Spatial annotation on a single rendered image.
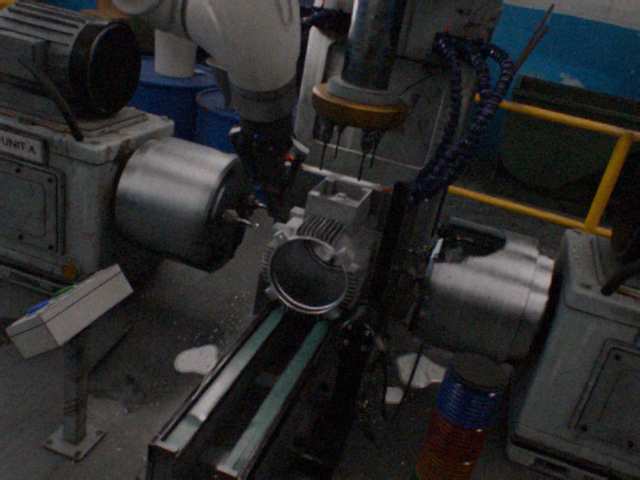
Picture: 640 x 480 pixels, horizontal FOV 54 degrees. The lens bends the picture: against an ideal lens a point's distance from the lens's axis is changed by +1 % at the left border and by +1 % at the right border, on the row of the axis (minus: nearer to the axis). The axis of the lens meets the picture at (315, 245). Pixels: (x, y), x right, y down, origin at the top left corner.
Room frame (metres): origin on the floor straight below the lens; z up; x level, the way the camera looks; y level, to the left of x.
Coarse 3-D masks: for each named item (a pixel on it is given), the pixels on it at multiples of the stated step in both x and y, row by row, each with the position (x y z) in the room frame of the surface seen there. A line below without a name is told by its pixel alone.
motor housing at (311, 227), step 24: (288, 240) 1.04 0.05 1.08; (336, 240) 1.04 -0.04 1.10; (360, 240) 1.13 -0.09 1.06; (264, 264) 1.06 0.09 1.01; (288, 264) 1.13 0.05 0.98; (312, 264) 1.21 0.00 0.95; (288, 288) 1.08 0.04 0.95; (312, 288) 1.12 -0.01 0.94; (336, 288) 1.12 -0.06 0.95; (360, 288) 1.11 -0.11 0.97; (312, 312) 1.02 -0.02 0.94
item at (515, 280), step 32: (448, 224) 1.05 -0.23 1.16; (480, 224) 1.08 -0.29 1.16; (416, 256) 1.13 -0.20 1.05; (448, 256) 0.99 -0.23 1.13; (480, 256) 0.99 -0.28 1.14; (512, 256) 0.99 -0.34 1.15; (544, 256) 1.02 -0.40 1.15; (448, 288) 0.95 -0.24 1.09; (480, 288) 0.95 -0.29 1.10; (512, 288) 0.94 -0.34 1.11; (544, 288) 0.95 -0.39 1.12; (416, 320) 0.96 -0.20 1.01; (448, 320) 0.94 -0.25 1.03; (480, 320) 0.93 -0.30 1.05; (512, 320) 0.92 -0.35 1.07; (480, 352) 0.94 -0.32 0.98; (512, 352) 0.93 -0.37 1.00
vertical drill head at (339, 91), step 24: (360, 0) 1.14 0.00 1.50; (384, 0) 1.12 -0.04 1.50; (360, 24) 1.13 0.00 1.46; (384, 24) 1.12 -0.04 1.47; (360, 48) 1.12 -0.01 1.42; (384, 48) 1.13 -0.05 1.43; (360, 72) 1.12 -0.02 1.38; (384, 72) 1.13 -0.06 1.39; (312, 96) 1.15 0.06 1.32; (336, 96) 1.12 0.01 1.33; (360, 96) 1.10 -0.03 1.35; (384, 96) 1.11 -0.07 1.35; (336, 120) 1.09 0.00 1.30; (360, 120) 1.08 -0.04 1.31; (384, 120) 1.09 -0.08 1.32; (336, 144) 1.22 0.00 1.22; (360, 144) 1.11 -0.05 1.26; (360, 168) 1.11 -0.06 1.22
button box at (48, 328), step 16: (96, 272) 0.80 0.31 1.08; (112, 272) 0.80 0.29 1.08; (80, 288) 0.74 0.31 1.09; (96, 288) 0.76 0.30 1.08; (112, 288) 0.78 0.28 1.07; (128, 288) 0.81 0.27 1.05; (48, 304) 0.70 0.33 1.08; (64, 304) 0.70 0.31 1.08; (80, 304) 0.72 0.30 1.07; (96, 304) 0.74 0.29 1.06; (112, 304) 0.77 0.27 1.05; (32, 320) 0.66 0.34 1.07; (48, 320) 0.66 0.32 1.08; (64, 320) 0.68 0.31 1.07; (80, 320) 0.70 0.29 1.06; (16, 336) 0.67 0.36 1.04; (32, 336) 0.66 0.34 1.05; (48, 336) 0.65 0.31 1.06; (64, 336) 0.67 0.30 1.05; (32, 352) 0.66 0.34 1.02
